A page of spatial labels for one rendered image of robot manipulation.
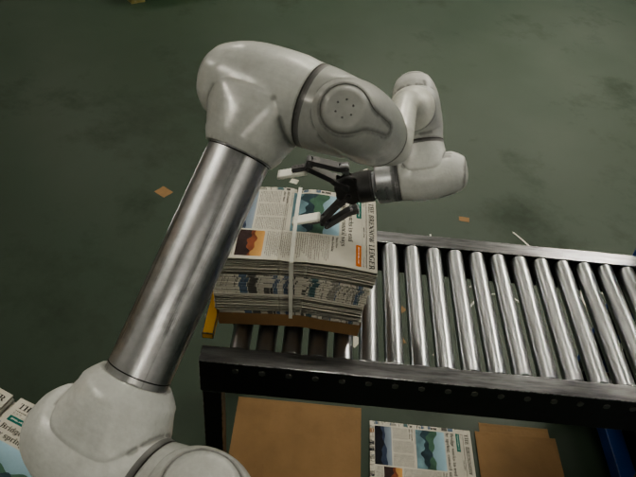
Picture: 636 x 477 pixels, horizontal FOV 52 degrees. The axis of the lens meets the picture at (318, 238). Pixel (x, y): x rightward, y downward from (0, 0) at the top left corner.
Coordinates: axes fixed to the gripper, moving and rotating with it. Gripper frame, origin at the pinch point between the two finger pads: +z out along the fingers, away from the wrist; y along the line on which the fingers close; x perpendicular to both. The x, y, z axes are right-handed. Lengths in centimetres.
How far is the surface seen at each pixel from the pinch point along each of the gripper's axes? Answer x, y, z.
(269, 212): 4.5, 6.9, 7.5
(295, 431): 10, 109, 26
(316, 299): -13.3, 21.6, -2.4
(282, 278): -12.6, 14.0, 4.2
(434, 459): 3, 124, -21
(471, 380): -23, 45, -36
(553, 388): -23, 51, -56
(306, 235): -3.2, 9.5, -2.0
